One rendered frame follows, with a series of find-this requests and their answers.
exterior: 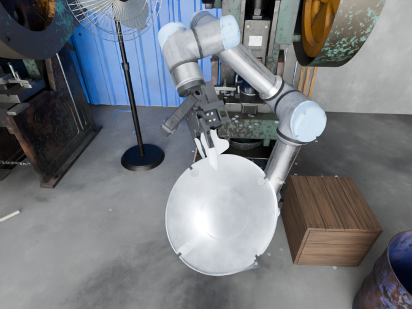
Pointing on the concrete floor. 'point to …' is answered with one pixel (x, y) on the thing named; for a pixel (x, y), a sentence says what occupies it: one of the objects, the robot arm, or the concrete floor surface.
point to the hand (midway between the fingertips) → (211, 165)
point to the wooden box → (327, 221)
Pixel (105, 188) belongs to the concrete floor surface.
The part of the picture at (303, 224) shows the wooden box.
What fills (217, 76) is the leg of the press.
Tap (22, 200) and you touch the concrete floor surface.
